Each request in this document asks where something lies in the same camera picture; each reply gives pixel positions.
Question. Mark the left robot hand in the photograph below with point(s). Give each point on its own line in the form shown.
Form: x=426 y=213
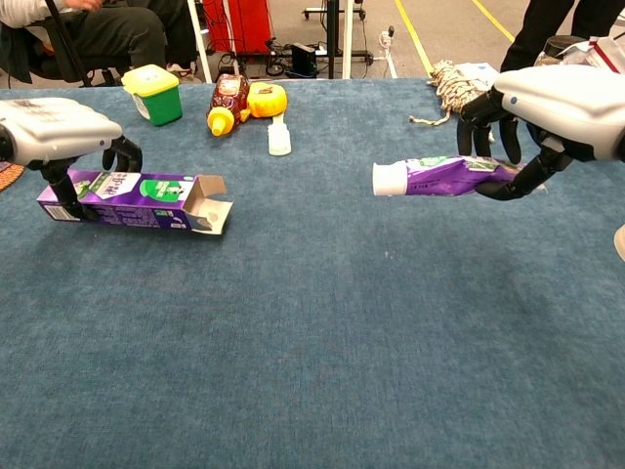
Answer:
x=54 y=124

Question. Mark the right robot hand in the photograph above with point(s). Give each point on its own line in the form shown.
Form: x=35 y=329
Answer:
x=566 y=105

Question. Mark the purple toothpaste box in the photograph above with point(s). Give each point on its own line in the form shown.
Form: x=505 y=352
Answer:
x=141 y=205

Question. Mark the purple toothpaste tube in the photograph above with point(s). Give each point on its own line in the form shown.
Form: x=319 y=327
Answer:
x=434 y=178

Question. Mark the white small tube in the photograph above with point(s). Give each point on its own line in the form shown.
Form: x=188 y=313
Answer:
x=279 y=141

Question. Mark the glass seed jar black lid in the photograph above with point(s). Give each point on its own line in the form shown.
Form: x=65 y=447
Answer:
x=556 y=46

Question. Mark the clear plastic bag red stripe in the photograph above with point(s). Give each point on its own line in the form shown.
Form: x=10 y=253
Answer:
x=603 y=54

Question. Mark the orange woven coaster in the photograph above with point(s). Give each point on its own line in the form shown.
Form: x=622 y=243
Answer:
x=11 y=178

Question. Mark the standing person black trousers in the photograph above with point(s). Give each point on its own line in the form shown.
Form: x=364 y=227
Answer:
x=542 y=29

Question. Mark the white cardboard box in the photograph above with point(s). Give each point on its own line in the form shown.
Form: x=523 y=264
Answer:
x=481 y=71

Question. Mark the green container yellow lid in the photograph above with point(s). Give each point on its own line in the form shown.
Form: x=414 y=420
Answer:
x=158 y=100

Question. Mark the seated person dark trousers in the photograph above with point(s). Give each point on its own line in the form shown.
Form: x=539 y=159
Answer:
x=122 y=34

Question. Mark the beige round object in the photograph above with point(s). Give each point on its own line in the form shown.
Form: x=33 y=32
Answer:
x=621 y=242

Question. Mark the red sauce bottle yellow cap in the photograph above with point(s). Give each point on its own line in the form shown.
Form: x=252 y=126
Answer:
x=229 y=95

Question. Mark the white power strip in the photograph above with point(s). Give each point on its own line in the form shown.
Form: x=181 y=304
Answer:
x=387 y=36

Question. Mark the yellow round jar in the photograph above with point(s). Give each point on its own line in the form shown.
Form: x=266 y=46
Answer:
x=266 y=100

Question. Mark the red cabinet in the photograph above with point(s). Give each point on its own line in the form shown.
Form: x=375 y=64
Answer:
x=249 y=24

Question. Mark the white upright pole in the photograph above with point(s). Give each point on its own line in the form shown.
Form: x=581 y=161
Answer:
x=347 y=39

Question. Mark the black rolling stand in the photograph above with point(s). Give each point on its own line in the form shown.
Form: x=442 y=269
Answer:
x=333 y=39

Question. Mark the black power box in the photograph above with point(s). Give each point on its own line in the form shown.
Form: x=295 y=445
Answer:
x=303 y=58

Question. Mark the blue table cloth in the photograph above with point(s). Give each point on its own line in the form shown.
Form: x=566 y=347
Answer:
x=312 y=342

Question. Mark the white slanted frame leg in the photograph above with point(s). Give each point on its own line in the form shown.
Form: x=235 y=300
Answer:
x=200 y=44

